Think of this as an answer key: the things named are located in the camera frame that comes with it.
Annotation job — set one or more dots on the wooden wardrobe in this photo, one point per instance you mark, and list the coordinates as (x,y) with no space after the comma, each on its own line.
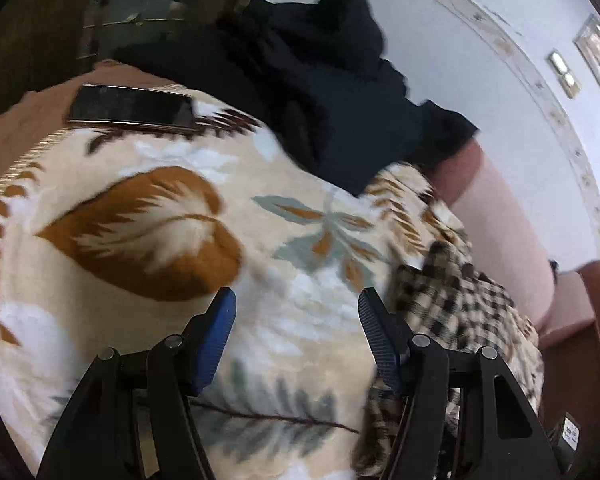
(40,25)

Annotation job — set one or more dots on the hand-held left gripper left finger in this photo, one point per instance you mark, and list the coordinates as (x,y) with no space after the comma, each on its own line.
(215,340)

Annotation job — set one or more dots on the black smartphone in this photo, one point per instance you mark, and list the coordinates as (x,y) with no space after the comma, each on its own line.
(130,107)

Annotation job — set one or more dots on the pile of dark clothes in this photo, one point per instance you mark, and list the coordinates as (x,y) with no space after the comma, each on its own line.
(320,75)

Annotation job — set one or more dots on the leaf print blanket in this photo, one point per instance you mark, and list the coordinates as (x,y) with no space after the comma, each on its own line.
(145,240)

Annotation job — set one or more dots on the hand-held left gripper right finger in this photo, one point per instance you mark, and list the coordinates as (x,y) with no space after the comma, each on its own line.
(380,340)

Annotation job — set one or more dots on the pink padded headboard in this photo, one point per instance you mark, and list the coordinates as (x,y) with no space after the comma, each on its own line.
(500,230)

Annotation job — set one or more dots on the black and cream checkered shirt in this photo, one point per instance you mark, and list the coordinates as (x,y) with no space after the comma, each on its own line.
(460,305)

